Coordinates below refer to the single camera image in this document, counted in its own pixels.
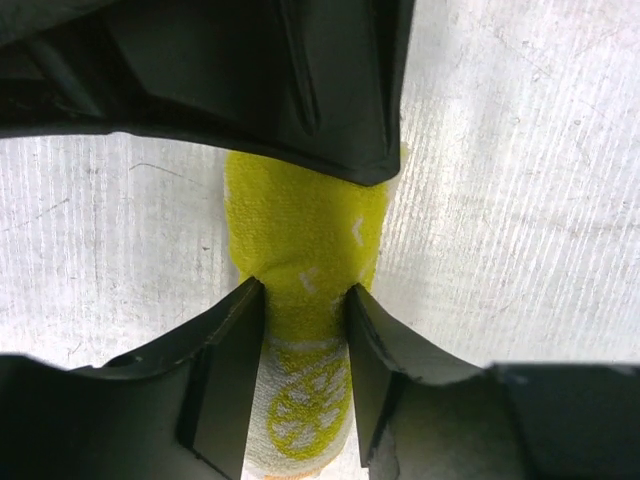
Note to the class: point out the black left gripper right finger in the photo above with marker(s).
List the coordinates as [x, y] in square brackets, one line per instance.
[423, 413]

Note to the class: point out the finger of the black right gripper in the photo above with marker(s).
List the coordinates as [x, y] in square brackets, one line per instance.
[315, 83]

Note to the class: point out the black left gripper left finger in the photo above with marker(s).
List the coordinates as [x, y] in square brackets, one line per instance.
[177, 407]

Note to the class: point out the yellow green patterned towel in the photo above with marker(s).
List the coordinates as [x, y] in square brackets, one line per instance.
[307, 238]

